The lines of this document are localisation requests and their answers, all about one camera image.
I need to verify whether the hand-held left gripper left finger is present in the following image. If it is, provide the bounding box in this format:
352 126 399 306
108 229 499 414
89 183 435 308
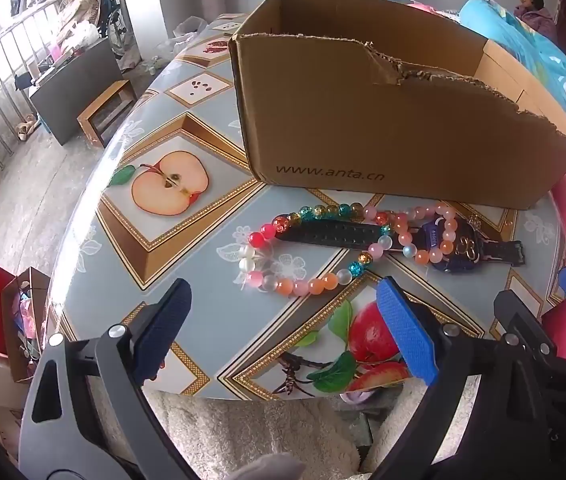
18 277 194 480

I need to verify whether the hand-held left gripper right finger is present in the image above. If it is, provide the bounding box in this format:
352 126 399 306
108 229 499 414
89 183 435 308
373 276 554 480

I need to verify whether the pink orange bead bracelet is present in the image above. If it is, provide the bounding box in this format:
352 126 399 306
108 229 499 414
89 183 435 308
363 201 458 267

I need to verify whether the black strap smart watch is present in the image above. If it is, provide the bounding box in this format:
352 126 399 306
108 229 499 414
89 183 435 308
275 219 526 274

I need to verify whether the multicolour bead bracelet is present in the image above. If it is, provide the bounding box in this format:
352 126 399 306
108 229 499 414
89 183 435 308
238 202 394 295

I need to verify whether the torn brown cardboard box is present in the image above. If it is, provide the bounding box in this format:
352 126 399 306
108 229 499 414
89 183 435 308
228 0 566 211

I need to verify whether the lilac slipper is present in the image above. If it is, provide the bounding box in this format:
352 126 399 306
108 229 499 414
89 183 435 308
340 390 380 407

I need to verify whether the white fleece garment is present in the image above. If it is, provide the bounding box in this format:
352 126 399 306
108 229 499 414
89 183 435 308
148 389 379 480

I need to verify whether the brown paper bag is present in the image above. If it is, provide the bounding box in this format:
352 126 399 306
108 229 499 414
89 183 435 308
2 266 51 383

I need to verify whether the wooden stool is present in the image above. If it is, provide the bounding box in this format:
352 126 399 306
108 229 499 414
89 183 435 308
77 80 138 148

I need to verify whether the dark cabinet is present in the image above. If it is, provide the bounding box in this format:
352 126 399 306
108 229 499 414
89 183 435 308
28 37 124 146

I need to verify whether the blue floral quilt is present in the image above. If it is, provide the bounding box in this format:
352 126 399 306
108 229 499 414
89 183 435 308
458 0 566 111

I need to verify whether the wheelchair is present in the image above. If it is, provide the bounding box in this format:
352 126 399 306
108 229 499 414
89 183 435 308
96 0 130 57

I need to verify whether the pile of clothes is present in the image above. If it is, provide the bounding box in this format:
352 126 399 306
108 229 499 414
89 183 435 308
56 0 114 56

